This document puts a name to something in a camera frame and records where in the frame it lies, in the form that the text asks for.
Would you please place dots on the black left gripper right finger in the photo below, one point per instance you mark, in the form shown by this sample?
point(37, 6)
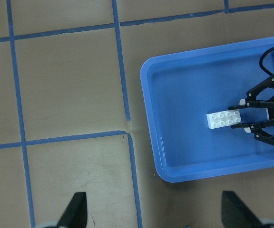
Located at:
point(235, 214)

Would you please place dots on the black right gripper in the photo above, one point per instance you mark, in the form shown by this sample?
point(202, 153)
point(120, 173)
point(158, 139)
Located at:
point(252, 102)

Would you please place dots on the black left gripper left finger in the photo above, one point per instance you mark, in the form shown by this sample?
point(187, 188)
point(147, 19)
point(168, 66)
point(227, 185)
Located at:
point(76, 213)

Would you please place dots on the white square building block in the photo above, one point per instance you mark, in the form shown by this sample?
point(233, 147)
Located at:
point(232, 117)

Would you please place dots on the blue plastic tray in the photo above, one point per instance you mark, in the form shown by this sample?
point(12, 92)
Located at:
point(180, 89)

